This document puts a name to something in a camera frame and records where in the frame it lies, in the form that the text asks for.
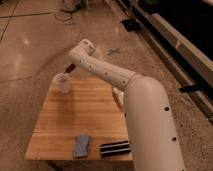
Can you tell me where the red chili pepper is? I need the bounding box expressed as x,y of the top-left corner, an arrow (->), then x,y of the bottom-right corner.
65,64 -> 76,74

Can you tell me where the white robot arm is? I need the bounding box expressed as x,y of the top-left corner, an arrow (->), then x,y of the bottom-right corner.
69,39 -> 186,171

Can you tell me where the white ceramic cup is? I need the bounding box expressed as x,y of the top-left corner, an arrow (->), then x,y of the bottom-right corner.
53,73 -> 70,94

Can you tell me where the white plastic bottle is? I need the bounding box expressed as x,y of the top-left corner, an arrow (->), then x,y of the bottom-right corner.
112,87 -> 124,108

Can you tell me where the wooden folding table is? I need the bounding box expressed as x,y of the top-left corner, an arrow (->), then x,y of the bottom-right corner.
25,77 -> 128,161

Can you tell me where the black striped block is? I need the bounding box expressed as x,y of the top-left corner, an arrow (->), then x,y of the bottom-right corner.
100,141 -> 131,157

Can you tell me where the black floor mat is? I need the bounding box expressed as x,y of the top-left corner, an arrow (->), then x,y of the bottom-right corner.
121,19 -> 140,32

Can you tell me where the blue sponge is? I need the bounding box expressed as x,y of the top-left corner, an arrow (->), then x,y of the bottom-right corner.
73,135 -> 90,158

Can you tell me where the black floor bracket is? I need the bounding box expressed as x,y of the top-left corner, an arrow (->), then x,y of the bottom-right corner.
179,85 -> 199,93

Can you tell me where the grey object with cables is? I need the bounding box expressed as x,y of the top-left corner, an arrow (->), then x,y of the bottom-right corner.
61,0 -> 81,12

